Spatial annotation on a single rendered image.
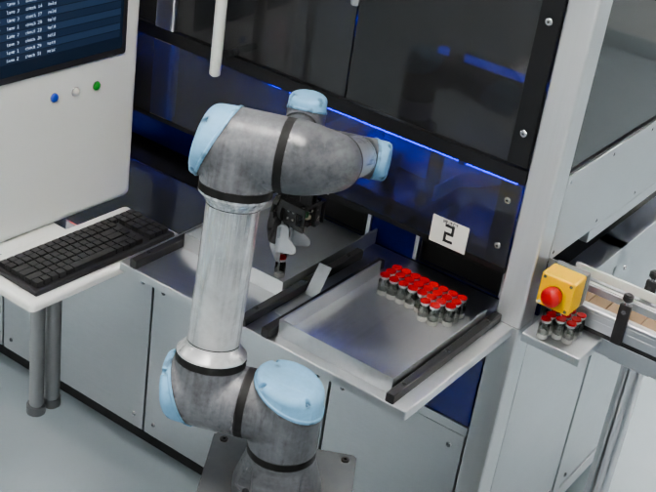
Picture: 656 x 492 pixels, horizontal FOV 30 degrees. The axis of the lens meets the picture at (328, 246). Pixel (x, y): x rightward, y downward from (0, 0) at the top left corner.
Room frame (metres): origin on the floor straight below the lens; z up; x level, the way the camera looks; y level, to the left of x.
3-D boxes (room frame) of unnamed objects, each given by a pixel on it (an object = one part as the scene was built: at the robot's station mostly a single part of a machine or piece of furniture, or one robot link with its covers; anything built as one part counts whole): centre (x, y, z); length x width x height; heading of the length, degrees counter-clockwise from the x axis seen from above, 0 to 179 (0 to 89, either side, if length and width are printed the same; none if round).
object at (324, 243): (2.31, 0.10, 0.90); 0.34 x 0.26 x 0.04; 148
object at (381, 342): (2.03, -0.13, 0.90); 0.34 x 0.26 x 0.04; 148
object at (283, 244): (2.14, 0.09, 0.97); 0.06 x 0.03 x 0.09; 58
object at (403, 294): (2.12, -0.19, 0.90); 0.18 x 0.02 x 0.05; 58
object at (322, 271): (2.09, 0.03, 0.91); 0.14 x 0.03 x 0.06; 149
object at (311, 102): (2.16, 0.08, 1.23); 0.09 x 0.08 x 0.11; 171
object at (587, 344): (2.12, -0.50, 0.87); 0.14 x 0.13 x 0.02; 148
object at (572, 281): (2.10, -0.47, 1.00); 0.08 x 0.07 x 0.07; 148
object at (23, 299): (2.31, 0.56, 0.79); 0.45 x 0.28 x 0.03; 146
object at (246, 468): (1.62, 0.03, 0.84); 0.15 x 0.15 x 0.10
